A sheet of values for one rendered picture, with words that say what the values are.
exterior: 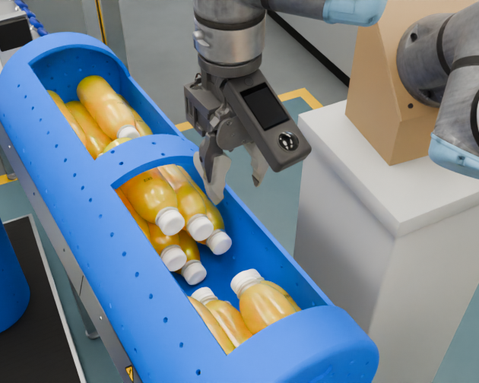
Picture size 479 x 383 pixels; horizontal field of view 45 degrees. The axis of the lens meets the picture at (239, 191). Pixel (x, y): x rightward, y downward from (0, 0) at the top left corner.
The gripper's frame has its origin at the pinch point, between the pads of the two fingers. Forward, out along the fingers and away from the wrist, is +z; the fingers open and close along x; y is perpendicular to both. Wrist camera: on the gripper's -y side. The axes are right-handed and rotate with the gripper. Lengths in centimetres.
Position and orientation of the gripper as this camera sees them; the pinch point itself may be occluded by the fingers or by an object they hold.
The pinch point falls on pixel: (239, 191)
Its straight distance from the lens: 76.5
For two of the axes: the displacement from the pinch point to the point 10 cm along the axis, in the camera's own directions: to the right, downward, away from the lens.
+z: 0.0, 7.2, 7.0
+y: -5.3, -5.9, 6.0
